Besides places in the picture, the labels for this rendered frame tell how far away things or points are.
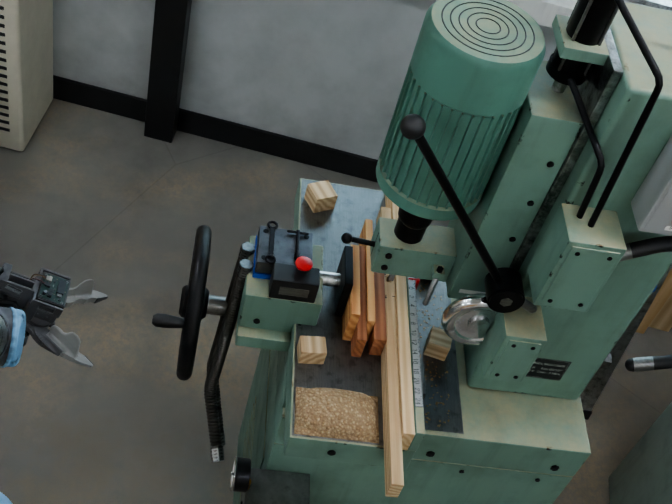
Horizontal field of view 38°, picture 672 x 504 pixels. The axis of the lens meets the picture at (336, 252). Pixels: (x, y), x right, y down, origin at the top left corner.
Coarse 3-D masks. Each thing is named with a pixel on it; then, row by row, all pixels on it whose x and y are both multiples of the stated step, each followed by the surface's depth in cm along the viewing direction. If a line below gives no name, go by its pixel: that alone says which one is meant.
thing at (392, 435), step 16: (384, 208) 191; (384, 352) 169; (384, 368) 167; (384, 384) 165; (384, 400) 164; (384, 416) 162; (400, 416) 159; (384, 432) 160; (400, 432) 157; (384, 448) 159; (400, 448) 155; (384, 464) 157; (400, 464) 153; (400, 480) 151
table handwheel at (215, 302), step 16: (208, 240) 175; (192, 256) 193; (208, 256) 172; (192, 272) 170; (192, 288) 169; (192, 304) 168; (208, 304) 181; (224, 304) 181; (192, 320) 168; (192, 336) 169; (192, 352) 171; (192, 368) 175
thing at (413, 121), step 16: (400, 128) 132; (416, 128) 131; (432, 160) 136; (448, 192) 140; (464, 224) 145; (480, 240) 148; (480, 256) 151; (496, 272) 154; (512, 272) 156; (496, 288) 155; (512, 288) 154; (496, 304) 156; (512, 304) 156; (528, 304) 160
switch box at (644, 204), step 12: (660, 156) 139; (660, 168) 139; (648, 180) 142; (660, 180) 138; (648, 192) 141; (660, 192) 138; (636, 204) 144; (648, 204) 141; (660, 204) 139; (636, 216) 144; (648, 216) 141; (660, 216) 140; (648, 228) 142; (660, 228) 142
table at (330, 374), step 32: (352, 192) 197; (320, 224) 190; (352, 224) 191; (320, 320) 174; (288, 352) 174; (288, 384) 168; (320, 384) 165; (352, 384) 166; (288, 416) 162; (288, 448) 160; (320, 448) 160; (352, 448) 159
